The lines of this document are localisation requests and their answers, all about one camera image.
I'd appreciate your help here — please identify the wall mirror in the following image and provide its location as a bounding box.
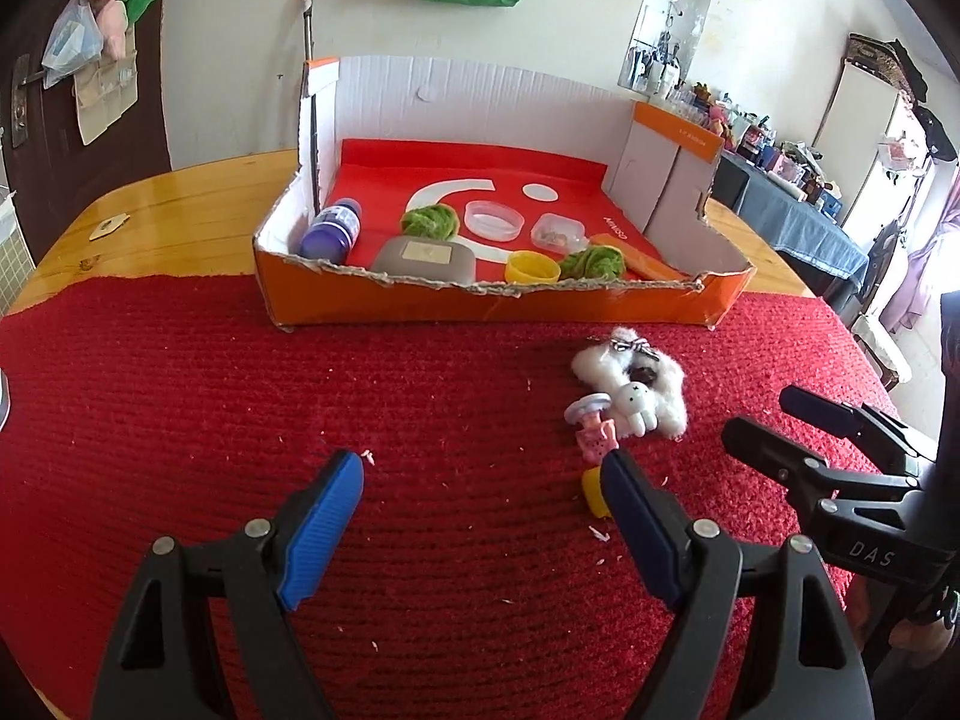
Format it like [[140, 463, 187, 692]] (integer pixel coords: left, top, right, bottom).
[[617, 0, 725, 100]]

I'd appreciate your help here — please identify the pink round-top stamp toy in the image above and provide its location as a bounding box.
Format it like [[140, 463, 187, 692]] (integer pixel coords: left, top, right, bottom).
[[564, 394, 612, 427]]

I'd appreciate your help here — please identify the beige hanging organizer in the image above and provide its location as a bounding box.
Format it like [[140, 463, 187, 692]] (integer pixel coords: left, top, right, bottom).
[[71, 45, 140, 147]]

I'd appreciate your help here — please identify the yellow round cup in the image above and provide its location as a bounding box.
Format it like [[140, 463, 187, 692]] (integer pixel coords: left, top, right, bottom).
[[505, 251, 560, 284]]

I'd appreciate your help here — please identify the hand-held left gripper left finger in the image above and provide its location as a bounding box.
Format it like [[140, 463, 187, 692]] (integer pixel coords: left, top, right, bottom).
[[88, 448, 366, 720]]

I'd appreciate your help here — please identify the clear round plastic lid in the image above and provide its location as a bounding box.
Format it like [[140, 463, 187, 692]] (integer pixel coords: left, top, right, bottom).
[[463, 200, 524, 242]]

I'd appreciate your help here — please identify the table with blue cloth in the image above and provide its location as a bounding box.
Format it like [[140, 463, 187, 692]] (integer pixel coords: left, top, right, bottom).
[[709, 150, 871, 308]]

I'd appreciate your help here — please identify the purple bottle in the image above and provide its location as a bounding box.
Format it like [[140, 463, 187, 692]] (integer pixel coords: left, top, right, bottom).
[[298, 199, 362, 265]]

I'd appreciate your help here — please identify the orange carrot toy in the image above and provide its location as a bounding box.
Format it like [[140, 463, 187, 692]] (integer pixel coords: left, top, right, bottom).
[[589, 234, 687, 282]]

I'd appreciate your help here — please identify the purple hanging cloth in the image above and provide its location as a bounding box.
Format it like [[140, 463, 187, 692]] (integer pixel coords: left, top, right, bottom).
[[892, 165, 960, 331]]

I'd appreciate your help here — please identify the red knit mat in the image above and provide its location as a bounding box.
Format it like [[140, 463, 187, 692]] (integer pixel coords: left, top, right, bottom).
[[0, 274, 905, 720]]

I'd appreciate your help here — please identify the person's right hand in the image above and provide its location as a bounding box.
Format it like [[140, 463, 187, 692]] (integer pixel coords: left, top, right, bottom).
[[846, 574, 957, 653]]

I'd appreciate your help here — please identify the white chair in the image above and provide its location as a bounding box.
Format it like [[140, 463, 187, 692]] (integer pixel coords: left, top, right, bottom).
[[851, 313, 912, 389]]

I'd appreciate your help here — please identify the metal door handle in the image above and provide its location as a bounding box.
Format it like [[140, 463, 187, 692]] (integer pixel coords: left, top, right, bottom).
[[11, 54, 46, 147]]

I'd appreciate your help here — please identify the grey zip case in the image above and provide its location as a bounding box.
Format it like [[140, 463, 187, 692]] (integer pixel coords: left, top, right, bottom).
[[371, 236, 479, 287]]

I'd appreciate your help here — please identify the white fluffy plush keychain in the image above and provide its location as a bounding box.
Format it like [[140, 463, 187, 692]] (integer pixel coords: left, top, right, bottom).
[[571, 326, 687, 440]]

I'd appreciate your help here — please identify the white cabinet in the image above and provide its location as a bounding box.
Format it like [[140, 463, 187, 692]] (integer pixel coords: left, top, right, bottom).
[[814, 60, 920, 230]]

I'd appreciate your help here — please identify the green yarn ball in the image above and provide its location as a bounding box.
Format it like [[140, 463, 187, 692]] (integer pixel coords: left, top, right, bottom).
[[400, 202, 458, 241], [559, 246, 625, 282]]

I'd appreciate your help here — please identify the dark patterned bag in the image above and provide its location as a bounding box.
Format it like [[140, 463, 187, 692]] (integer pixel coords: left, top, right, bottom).
[[847, 34, 931, 102]]

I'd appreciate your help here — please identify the white bunny figure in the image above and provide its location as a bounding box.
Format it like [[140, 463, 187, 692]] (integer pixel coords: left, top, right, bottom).
[[611, 381, 655, 437]]

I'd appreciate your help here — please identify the pink spotted toy figure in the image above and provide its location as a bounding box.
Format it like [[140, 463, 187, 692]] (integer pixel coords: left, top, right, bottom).
[[577, 420, 620, 462]]

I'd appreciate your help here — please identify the orange and white cardboard box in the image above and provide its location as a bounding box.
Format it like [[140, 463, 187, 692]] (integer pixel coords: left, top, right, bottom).
[[251, 55, 757, 332]]

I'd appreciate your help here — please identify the mop handle with orange tip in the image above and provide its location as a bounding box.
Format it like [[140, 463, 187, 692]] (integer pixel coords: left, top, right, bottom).
[[300, 0, 322, 166]]

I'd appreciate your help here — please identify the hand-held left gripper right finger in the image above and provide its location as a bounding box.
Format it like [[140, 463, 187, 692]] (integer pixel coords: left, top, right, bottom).
[[600, 448, 877, 720]]

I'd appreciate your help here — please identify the small yellow toy piece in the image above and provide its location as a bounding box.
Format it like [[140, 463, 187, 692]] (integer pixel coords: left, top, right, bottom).
[[583, 467, 612, 518]]

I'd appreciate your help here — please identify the small clear plastic box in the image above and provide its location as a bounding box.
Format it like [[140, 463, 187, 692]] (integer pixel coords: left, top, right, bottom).
[[530, 214, 584, 251]]

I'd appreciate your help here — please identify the dark brown door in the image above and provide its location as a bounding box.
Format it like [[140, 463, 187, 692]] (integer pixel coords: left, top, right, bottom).
[[0, 0, 173, 271]]

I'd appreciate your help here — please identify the red liner with white print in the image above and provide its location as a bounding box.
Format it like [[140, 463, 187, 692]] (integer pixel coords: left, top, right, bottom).
[[321, 137, 687, 286]]

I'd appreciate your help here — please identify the cluster of bottles and toiletries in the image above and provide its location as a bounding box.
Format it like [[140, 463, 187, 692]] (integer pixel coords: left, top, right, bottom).
[[660, 79, 848, 215]]

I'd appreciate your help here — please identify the black hanging garment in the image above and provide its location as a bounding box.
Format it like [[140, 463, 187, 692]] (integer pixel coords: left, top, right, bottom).
[[911, 105, 960, 162]]

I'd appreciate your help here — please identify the clear plastic bag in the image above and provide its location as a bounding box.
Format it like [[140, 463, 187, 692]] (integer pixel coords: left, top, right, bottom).
[[41, 0, 102, 89]]

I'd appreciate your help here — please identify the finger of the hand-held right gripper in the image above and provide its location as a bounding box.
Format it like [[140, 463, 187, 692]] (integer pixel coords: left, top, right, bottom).
[[721, 416, 925, 520], [780, 385, 938, 478]]

